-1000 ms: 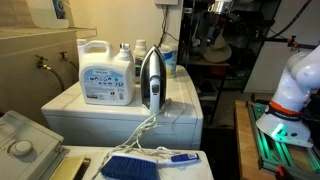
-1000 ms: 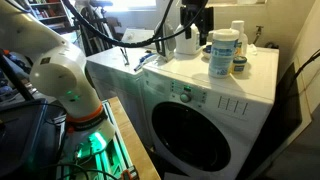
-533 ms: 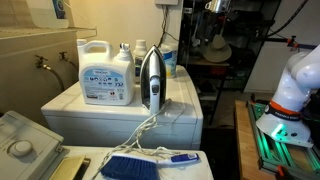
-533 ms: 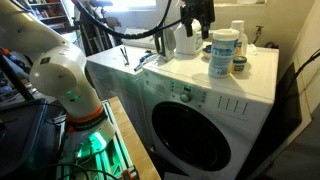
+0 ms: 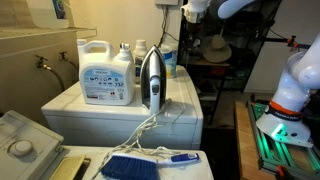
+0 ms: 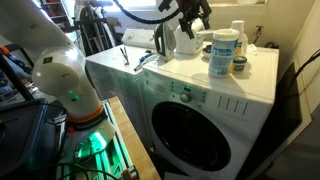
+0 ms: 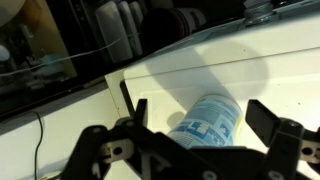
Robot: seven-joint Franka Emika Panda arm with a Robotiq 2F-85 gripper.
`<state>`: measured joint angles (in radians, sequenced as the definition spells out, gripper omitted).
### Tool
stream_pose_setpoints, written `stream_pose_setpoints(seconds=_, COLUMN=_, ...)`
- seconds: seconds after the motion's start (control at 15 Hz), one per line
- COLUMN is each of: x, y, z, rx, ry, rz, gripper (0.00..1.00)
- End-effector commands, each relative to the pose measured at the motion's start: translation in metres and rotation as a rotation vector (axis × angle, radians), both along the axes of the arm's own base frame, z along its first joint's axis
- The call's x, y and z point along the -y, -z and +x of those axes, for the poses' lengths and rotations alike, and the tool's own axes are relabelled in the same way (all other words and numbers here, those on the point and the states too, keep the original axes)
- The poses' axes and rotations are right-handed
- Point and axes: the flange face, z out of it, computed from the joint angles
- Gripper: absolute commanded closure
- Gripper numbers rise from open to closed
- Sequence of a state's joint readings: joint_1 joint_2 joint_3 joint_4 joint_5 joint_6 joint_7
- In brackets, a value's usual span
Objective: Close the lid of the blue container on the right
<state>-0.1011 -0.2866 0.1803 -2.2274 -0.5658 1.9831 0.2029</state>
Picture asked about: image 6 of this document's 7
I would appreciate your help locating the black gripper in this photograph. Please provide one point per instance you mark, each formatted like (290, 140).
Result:
(195, 8)

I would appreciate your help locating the blue wipes canister white lid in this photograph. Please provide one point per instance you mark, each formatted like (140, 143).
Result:
(221, 55)

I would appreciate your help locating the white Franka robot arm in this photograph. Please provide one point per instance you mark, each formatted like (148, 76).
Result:
(60, 71)

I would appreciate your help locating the large white plastic jug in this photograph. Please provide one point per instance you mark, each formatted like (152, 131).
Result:
(186, 41)

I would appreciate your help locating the grey clothes iron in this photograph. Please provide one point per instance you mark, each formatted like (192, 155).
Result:
(165, 40)

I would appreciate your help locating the white detergent bottle yellow label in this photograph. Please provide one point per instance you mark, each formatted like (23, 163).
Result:
(242, 36)

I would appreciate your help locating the small blue jar white label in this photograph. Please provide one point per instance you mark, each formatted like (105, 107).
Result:
(239, 64)

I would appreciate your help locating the white crumpled cloth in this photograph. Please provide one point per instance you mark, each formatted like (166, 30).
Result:
(252, 49)

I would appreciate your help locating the blue white brush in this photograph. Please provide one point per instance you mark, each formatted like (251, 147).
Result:
(144, 61)

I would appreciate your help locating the dark metal tongs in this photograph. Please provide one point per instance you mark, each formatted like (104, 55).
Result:
(125, 56)

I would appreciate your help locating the white front-load washing machine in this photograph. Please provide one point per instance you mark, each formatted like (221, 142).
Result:
(206, 113)

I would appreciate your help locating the white top-load washer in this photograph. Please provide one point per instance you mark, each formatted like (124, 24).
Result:
(113, 76)

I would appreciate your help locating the wooden workbench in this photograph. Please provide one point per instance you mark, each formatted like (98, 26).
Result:
(133, 140)

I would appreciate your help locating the orange bench clamp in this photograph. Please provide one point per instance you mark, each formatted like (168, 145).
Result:
(130, 174)

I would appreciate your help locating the black tripod leg orange clamp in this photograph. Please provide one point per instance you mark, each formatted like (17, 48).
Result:
(11, 75)

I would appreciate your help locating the black equipment case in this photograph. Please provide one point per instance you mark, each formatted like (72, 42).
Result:
(20, 133)

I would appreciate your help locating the wall water faucet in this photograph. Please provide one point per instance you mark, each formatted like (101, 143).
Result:
(257, 33)

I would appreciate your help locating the wall shelf with items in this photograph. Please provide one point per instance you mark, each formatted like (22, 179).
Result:
(56, 13)

